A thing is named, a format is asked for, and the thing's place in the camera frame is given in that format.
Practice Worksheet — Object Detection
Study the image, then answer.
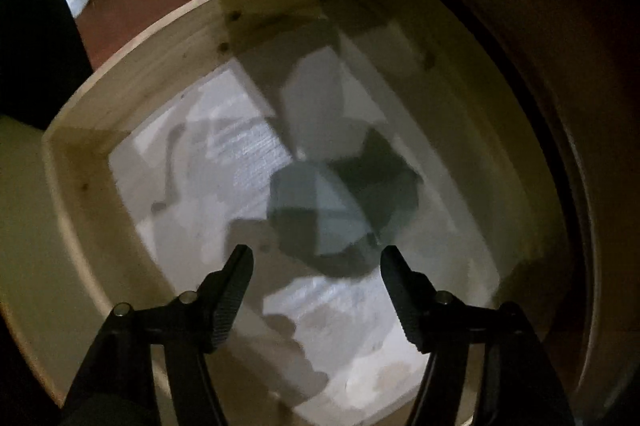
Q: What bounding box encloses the wooden drawer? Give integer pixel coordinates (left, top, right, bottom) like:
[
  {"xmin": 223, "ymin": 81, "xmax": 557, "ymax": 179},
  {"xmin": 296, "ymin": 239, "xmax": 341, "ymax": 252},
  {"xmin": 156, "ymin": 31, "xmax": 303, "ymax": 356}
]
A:
[{"xmin": 1, "ymin": 0, "xmax": 590, "ymax": 425}]

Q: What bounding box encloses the grey underwear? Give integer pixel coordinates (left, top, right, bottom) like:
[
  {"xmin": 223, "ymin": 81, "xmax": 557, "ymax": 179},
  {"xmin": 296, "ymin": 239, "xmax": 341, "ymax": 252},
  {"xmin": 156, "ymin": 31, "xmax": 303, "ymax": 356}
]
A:
[{"xmin": 267, "ymin": 128, "xmax": 423, "ymax": 279}]

